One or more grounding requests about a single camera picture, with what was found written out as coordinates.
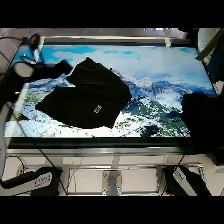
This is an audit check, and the black cable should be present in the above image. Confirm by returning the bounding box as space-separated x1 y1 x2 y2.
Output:
13 113 68 197

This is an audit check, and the black garment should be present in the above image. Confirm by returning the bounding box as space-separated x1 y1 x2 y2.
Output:
34 56 134 130

